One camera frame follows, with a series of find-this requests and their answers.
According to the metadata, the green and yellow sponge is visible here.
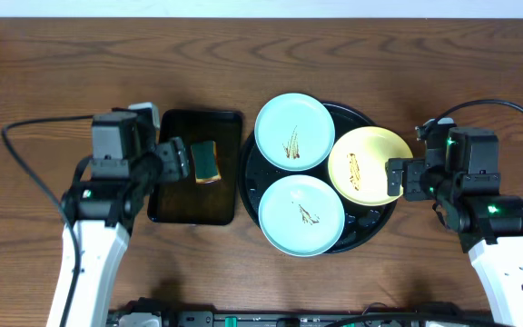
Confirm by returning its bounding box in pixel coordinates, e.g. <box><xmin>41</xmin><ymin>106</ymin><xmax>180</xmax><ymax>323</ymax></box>
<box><xmin>191</xmin><ymin>140</ymin><xmax>222</xmax><ymax>183</ymax></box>

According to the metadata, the yellow plate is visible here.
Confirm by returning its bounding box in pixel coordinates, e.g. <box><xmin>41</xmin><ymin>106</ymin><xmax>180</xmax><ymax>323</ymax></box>
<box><xmin>328</xmin><ymin>126</ymin><xmax>413</xmax><ymax>206</ymax></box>

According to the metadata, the light blue plate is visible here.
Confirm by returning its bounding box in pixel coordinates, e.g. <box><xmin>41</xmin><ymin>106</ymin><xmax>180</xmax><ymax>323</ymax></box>
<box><xmin>258</xmin><ymin>174</ymin><xmax>345</xmax><ymax>257</ymax></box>
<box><xmin>253</xmin><ymin>93</ymin><xmax>335</xmax><ymax>172</ymax></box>

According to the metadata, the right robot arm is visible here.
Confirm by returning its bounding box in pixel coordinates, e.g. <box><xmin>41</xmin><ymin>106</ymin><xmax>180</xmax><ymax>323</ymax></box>
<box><xmin>386</xmin><ymin>124</ymin><xmax>523</xmax><ymax>326</ymax></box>

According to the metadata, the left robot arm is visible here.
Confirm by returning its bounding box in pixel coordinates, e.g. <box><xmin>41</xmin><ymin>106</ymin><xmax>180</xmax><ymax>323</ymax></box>
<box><xmin>47</xmin><ymin>104</ymin><xmax>190</xmax><ymax>326</ymax></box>

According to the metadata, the black rectangular tray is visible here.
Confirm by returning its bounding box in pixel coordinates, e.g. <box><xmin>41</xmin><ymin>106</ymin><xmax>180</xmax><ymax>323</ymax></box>
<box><xmin>147</xmin><ymin>109</ymin><xmax>242</xmax><ymax>225</ymax></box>

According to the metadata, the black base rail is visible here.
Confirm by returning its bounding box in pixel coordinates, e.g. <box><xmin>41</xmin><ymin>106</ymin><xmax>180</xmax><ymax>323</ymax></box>
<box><xmin>105</xmin><ymin>298</ymin><xmax>497</xmax><ymax>327</ymax></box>

